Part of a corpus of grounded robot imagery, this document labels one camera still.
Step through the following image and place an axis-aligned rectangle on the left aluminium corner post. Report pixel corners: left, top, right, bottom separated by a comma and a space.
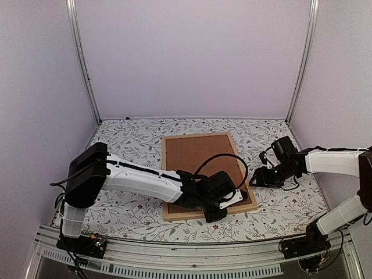
66, 0, 102, 124

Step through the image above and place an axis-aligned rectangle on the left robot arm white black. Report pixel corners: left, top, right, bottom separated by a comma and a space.
56, 142, 234, 252

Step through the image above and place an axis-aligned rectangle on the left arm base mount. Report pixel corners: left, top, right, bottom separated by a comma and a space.
56, 228, 108, 259

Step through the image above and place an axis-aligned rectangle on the aluminium front rail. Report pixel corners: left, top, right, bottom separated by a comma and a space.
25, 225, 370, 278

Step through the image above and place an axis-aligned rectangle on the brown backing board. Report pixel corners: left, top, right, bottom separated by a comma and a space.
164, 134, 253, 216

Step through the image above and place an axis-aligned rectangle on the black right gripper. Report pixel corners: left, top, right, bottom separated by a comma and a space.
249, 162, 297, 189

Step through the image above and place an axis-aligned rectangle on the light wooden picture frame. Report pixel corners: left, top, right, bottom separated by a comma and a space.
161, 131, 258, 222

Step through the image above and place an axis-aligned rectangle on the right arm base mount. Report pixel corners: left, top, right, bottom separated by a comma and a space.
278, 222, 331, 273

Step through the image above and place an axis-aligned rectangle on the right aluminium corner post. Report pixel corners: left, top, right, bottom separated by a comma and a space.
285, 0, 320, 126

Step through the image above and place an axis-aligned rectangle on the aluminium corner post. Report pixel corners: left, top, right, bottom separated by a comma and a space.
66, 0, 102, 124
285, 0, 320, 126

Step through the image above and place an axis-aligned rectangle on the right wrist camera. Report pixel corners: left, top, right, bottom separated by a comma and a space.
259, 136, 298, 166

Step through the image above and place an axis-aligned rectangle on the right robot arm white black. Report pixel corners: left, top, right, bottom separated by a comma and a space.
249, 146, 371, 253

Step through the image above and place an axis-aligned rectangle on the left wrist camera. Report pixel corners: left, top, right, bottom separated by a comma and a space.
208, 171, 248, 210

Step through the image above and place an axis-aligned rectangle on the floral patterned table mat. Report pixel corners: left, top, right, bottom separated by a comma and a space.
83, 119, 328, 243

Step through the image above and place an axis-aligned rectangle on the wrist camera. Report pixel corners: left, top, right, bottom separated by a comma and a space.
259, 136, 298, 166
208, 171, 248, 210

